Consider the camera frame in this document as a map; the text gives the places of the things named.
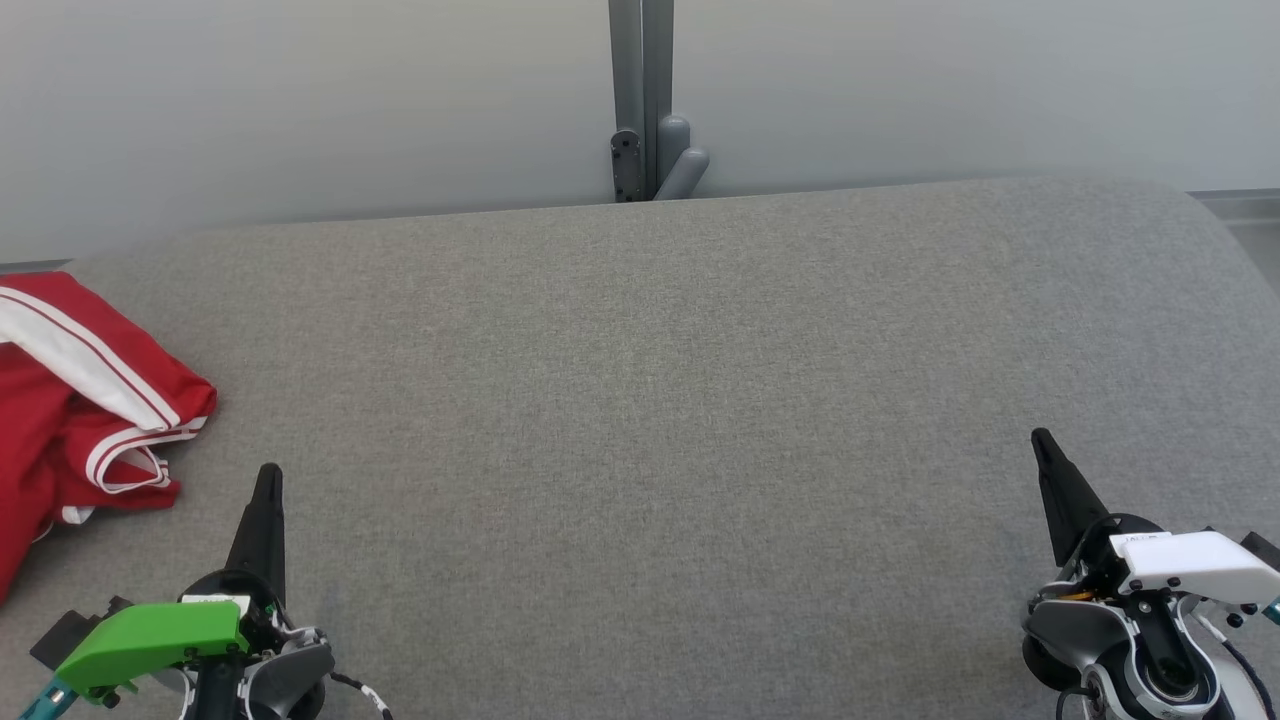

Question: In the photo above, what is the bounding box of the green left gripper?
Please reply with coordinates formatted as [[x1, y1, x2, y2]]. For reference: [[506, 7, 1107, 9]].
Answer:
[[55, 463, 287, 693]]

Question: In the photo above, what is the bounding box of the grey metal post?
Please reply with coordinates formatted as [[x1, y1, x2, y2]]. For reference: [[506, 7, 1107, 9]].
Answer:
[[608, 0, 675, 201]]

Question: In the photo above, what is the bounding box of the black white striped cable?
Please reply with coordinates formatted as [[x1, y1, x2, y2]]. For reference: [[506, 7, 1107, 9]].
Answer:
[[326, 670, 395, 720]]

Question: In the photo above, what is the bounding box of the black bracket plate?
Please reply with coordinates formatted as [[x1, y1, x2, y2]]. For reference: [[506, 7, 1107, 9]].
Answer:
[[611, 130, 646, 203]]

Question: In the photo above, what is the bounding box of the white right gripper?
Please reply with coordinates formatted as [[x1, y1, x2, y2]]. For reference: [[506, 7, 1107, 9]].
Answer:
[[1031, 428, 1280, 606]]

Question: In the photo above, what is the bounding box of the red Bulls basketball jersey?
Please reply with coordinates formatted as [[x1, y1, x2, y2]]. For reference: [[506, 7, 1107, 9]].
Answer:
[[0, 345, 206, 604]]

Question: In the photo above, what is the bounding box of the grey fabric sofa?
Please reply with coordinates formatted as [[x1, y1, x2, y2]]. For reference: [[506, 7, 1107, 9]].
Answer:
[[0, 178, 1280, 720]]

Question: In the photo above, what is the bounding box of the left cable with teal plug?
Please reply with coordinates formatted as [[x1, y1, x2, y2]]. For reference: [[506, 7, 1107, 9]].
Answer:
[[15, 678, 76, 720]]

